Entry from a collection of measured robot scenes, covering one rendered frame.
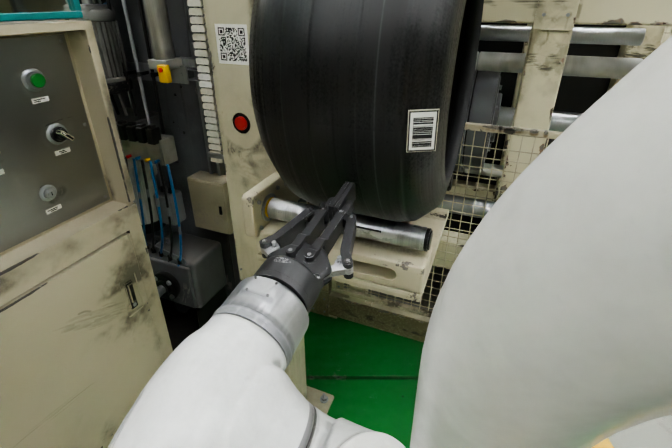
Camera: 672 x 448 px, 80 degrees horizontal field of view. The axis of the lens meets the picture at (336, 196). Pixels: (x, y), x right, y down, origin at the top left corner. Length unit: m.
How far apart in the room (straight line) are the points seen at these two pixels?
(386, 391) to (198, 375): 1.33
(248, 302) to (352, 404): 1.24
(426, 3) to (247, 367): 0.45
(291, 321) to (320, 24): 0.37
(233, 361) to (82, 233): 0.61
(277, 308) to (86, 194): 0.64
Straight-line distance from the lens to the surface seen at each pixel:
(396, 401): 1.64
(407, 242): 0.75
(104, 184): 0.99
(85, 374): 1.05
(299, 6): 0.59
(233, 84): 0.89
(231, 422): 0.36
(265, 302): 0.40
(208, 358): 0.37
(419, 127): 0.54
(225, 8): 0.87
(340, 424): 0.41
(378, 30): 0.54
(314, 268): 0.47
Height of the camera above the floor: 1.30
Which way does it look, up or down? 26 degrees down
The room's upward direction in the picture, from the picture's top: straight up
